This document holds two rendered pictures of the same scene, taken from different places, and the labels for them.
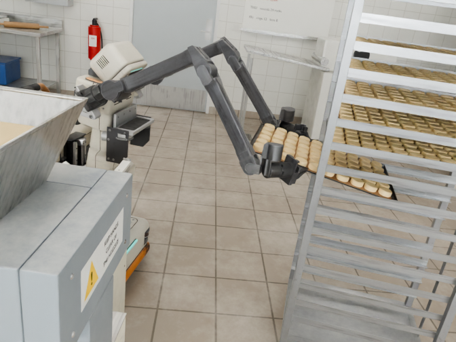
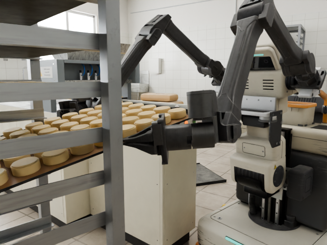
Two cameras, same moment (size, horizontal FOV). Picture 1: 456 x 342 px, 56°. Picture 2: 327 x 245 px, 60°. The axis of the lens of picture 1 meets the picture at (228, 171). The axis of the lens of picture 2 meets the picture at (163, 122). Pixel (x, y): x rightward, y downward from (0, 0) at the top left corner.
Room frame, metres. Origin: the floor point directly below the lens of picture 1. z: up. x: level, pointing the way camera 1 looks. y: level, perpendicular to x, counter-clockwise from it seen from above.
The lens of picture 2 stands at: (2.38, -0.79, 1.08)
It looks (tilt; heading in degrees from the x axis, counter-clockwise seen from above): 9 degrees down; 129
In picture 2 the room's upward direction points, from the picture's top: straight up
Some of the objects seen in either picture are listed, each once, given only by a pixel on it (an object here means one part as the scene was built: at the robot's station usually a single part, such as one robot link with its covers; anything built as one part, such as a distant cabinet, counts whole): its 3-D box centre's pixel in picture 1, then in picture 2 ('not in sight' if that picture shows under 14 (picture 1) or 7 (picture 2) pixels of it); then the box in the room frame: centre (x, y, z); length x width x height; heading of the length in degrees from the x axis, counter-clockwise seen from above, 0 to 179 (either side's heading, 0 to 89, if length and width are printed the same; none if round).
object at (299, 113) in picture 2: not in sight; (290, 112); (1.94, 0.88, 0.87); 0.23 x 0.15 x 0.11; 171
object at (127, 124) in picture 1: (127, 131); (250, 119); (1.87, 0.48, 0.88); 0.28 x 0.16 x 0.22; 171
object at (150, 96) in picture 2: not in sight; (159, 96); (-1.39, 3.73, 0.64); 0.72 x 0.42 x 0.15; 11
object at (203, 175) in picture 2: not in sight; (195, 173); (0.78, 1.76, 0.02); 0.60 x 0.40 x 0.03; 149
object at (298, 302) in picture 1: (363, 315); not in sight; (1.48, -0.65, 0.33); 0.64 x 0.03 x 0.03; 81
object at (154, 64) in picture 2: not in sight; (139, 82); (-2.28, 4.07, 0.92); 1.00 x 0.36 x 1.11; 4
